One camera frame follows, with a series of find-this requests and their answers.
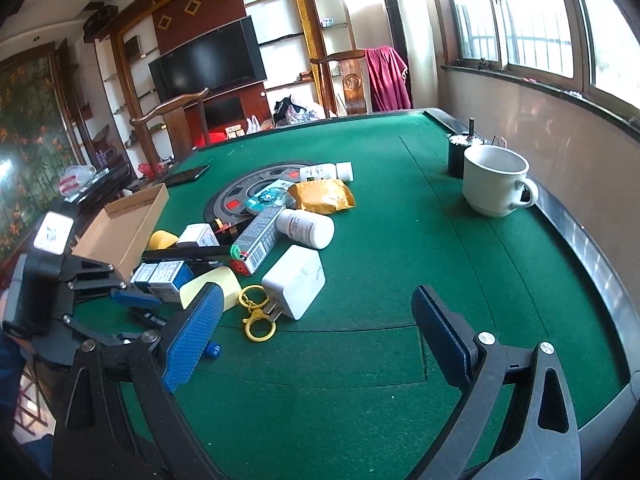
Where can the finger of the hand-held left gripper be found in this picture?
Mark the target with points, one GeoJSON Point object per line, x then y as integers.
{"type": "Point", "coordinates": [137, 300]}
{"type": "Point", "coordinates": [90, 329]}

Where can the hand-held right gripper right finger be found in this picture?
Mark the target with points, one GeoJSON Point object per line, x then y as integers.
{"type": "Point", "coordinates": [442, 337]}

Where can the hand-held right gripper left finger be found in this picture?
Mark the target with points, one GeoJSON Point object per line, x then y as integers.
{"type": "Point", "coordinates": [192, 340]}

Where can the blue white box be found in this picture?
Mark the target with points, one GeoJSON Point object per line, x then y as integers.
{"type": "Point", "coordinates": [170, 280]}
{"type": "Point", "coordinates": [142, 274]}

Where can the cardboard box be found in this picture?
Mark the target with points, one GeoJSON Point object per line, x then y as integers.
{"type": "Point", "coordinates": [125, 225]}

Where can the white pill bottle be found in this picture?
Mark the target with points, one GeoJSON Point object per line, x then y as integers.
{"type": "Point", "coordinates": [310, 230]}

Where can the teal tissue pack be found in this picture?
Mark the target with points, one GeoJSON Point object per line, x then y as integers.
{"type": "Point", "coordinates": [267, 197]}

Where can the black pen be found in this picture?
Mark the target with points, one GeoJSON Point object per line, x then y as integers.
{"type": "Point", "coordinates": [147, 317]}

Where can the yellow tape roll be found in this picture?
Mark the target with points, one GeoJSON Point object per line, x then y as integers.
{"type": "Point", "coordinates": [160, 240]}

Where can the black long case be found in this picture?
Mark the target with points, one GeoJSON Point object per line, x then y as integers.
{"type": "Point", "coordinates": [185, 254]}

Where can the small white box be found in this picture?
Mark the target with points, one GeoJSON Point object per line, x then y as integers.
{"type": "Point", "coordinates": [197, 234]}

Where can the white red plastic bag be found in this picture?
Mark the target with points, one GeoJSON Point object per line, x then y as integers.
{"type": "Point", "coordinates": [75, 180]}

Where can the black lipstick tube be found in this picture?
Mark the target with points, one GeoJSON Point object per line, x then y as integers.
{"type": "Point", "coordinates": [227, 232]}

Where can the dark glossy side table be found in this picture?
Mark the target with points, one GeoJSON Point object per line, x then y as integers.
{"type": "Point", "coordinates": [100, 182]}

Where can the long white green box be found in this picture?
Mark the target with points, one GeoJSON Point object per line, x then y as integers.
{"type": "Point", "coordinates": [257, 240]}

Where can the white charger adapter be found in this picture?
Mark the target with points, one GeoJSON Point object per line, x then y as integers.
{"type": "Point", "coordinates": [295, 277]}

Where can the round table control panel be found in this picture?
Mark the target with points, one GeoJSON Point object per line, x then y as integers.
{"type": "Point", "coordinates": [225, 200]}

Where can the black phone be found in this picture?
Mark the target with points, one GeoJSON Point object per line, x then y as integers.
{"type": "Point", "coordinates": [185, 175]}

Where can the white mug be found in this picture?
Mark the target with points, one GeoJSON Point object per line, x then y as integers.
{"type": "Point", "coordinates": [492, 185]}

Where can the black motor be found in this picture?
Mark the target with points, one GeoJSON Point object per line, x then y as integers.
{"type": "Point", "coordinates": [455, 160]}

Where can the yellow foil packet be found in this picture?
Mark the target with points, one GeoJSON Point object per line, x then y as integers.
{"type": "Point", "coordinates": [322, 197]}

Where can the white bottle with green label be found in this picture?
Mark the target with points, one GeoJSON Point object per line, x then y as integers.
{"type": "Point", "coordinates": [325, 171]}

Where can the red wooden television cabinet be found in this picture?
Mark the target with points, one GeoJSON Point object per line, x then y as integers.
{"type": "Point", "coordinates": [225, 110]}

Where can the floral bag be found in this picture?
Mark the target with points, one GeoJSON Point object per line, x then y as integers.
{"type": "Point", "coordinates": [297, 112]}

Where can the black television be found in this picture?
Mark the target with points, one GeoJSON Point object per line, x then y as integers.
{"type": "Point", "coordinates": [210, 60]}

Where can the dark red cloth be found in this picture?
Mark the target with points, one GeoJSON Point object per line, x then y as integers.
{"type": "Point", "coordinates": [387, 80]}

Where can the wooden chair with carved back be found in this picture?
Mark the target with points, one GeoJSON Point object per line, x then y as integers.
{"type": "Point", "coordinates": [352, 85]}

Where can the window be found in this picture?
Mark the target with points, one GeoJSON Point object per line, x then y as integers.
{"type": "Point", "coordinates": [530, 20]}

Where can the standing air conditioner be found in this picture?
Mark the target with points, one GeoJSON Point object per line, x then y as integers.
{"type": "Point", "coordinates": [400, 10]}

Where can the large flower wall painting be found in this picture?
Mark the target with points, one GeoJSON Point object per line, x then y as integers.
{"type": "Point", "coordinates": [25, 135]}

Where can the wooden chair with curved rail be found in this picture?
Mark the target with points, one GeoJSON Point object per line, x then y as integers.
{"type": "Point", "coordinates": [167, 106]}

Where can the wooden wall shelf unit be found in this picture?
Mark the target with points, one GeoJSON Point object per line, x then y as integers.
{"type": "Point", "coordinates": [280, 20]}

